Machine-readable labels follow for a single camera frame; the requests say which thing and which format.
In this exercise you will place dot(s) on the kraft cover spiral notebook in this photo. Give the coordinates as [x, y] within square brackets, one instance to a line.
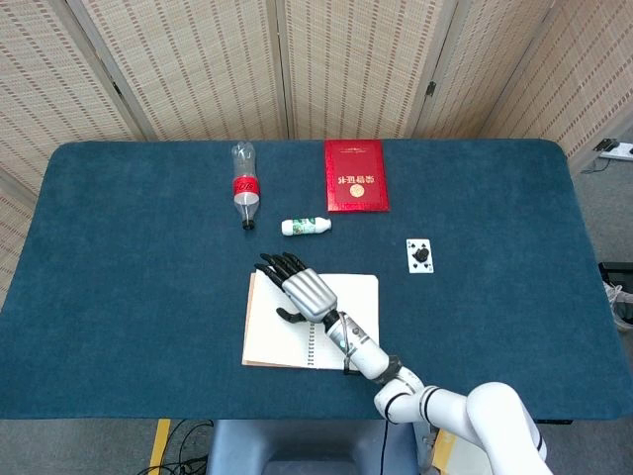
[277, 326]

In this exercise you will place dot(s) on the small white green milk bottle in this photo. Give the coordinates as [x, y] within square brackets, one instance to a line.
[304, 226]

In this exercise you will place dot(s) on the red certificate folder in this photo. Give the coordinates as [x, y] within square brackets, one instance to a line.
[356, 175]

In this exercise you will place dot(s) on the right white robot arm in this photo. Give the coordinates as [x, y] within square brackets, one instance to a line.
[425, 401]

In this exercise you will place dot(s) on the white sneaker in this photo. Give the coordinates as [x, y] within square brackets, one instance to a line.
[618, 272]

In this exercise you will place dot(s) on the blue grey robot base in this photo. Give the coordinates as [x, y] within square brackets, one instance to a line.
[297, 445]

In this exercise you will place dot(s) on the ace of spades card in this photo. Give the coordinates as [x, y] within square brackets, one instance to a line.
[420, 256]

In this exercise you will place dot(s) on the black screen hinge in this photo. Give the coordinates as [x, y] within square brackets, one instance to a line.
[117, 88]
[430, 88]

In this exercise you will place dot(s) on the empty clear cola bottle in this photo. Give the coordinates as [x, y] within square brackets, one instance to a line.
[245, 185]

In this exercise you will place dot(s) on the blue fabric table mat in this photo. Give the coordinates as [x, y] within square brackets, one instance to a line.
[148, 297]

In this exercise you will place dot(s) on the woven bamboo folding screen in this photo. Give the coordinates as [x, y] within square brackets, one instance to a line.
[207, 64]

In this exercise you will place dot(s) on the yellow cardboard box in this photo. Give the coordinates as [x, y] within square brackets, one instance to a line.
[447, 445]

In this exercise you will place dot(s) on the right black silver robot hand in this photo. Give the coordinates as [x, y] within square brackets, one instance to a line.
[306, 294]

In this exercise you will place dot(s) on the white power strip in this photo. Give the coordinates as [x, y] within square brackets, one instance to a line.
[618, 150]

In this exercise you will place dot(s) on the yellow floor tape strip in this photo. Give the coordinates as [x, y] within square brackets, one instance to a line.
[160, 443]

